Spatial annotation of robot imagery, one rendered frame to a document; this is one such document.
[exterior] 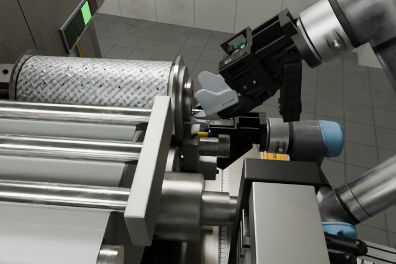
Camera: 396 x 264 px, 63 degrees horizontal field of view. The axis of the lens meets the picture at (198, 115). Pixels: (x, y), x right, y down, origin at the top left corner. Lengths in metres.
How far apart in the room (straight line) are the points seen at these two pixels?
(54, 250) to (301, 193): 0.15
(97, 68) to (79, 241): 0.37
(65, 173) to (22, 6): 0.55
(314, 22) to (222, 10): 2.76
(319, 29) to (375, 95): 2.41
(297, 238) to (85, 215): 0.13
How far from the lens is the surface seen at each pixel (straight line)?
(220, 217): 0.31
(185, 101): 0.52
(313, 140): 0.68
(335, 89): 2.75
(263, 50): 0.45
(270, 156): 0.91
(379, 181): 0.68
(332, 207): 0.70
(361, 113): 2.62
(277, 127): 0.67
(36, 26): 0.79
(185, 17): 3.32
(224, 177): 0.88
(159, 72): 0.51
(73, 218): 0.22
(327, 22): 0.43
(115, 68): 0.53
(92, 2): 1.06
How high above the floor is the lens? 1.62
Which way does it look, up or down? 44 degrees down
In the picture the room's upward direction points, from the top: straight up
